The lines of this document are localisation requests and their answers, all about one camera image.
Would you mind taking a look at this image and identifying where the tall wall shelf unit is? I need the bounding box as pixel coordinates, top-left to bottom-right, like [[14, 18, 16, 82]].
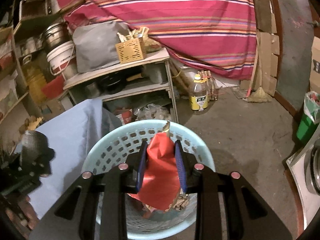
[[1, 2, 42, 122]]

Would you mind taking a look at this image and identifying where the yellow egg tray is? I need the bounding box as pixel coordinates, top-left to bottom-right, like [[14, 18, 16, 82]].
[[18, 115, 43, 134]]

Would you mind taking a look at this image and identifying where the black ridged plastic wrapper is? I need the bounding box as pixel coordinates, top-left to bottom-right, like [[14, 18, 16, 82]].
[[20, 130, 49, 166]]

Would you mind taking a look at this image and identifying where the straw broom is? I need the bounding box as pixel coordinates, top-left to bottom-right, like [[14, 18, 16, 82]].
[[246, 34, 271, 103]]

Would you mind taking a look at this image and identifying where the yellow woven basket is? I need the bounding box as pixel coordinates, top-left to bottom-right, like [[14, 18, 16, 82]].
[[116, 27, 148, 64]]

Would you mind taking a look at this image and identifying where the light blue mesh trash basket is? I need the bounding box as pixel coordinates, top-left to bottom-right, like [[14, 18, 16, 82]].
[[82, 119, 215, 239]]

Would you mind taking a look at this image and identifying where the green trash bin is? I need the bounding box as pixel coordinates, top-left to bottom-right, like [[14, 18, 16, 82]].
[[296, 91, 319, 145]]

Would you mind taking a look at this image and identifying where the pink striped blanket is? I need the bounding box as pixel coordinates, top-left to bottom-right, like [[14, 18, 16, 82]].
[[57, 0, 257, 80]]

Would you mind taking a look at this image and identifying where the red plastic tub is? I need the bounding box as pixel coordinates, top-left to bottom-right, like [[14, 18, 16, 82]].
[[41, 75, 65, 99]]

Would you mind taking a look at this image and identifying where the red wrapper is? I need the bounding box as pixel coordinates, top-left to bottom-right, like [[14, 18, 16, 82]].
[[130, 122, 183, 216]]

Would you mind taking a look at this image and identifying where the white red plastic bucket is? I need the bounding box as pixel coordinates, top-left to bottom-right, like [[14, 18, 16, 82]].
[[47, 41, 78, 81]]

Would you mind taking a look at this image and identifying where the steel cooking pot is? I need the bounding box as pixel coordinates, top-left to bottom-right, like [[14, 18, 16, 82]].
[[41, 22, 71, 53]]

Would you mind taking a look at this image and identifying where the grey fabric bag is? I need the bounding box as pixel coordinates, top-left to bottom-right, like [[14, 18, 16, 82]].
[[73, 21, 129, 73]]

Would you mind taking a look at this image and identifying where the low wooden shelf unit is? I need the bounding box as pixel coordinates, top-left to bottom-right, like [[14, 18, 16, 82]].
[[62, 48, 180, 124]]

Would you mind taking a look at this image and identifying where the washing machine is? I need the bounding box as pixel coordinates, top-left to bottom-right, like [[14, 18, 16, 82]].
[[286, 129, 319, 230]]

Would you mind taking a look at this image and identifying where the cooking oil bottle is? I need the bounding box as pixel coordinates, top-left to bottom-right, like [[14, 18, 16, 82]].
[[189, 74, 209, 113]]

